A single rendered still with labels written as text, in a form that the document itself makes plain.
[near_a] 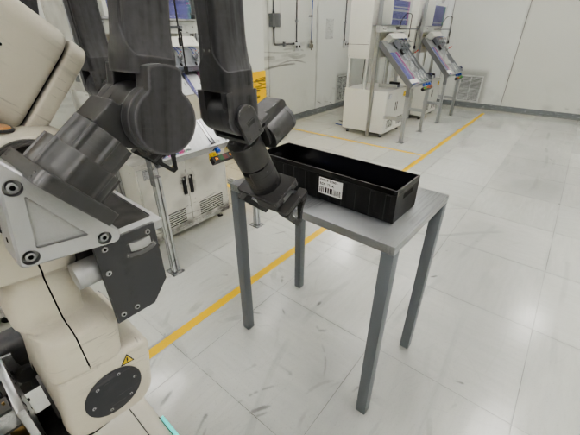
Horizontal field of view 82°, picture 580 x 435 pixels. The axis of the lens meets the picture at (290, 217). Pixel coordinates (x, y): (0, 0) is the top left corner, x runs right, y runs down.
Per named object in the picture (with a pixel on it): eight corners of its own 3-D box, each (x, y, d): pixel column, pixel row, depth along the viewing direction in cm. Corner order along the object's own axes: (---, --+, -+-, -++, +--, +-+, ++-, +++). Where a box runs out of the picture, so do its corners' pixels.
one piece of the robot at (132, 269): (97, 340, 54) (50, 227, 44) (40, 271, 70) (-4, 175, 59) (181, 290, 65) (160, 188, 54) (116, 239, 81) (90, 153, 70)
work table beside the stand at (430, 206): (363, 415, 132) (395, 248, 92) (242, 326, 171) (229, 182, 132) (410, 343, 161) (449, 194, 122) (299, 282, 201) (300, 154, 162)
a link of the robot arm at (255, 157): (217, 142, 54) (241, 149, 51) (244, 116, 56) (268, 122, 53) (236, 173, 59) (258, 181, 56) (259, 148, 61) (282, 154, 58)
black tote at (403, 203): (261, 178, 136) (260, 151, 130) (288, 167, 147) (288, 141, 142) (392, 224, 104) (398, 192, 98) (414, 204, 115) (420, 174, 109)
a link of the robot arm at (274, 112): (197, 107, 51) (235, 115, 46) (244, 65, 55) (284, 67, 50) (230, 163, 60) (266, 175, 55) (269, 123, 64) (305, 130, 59)
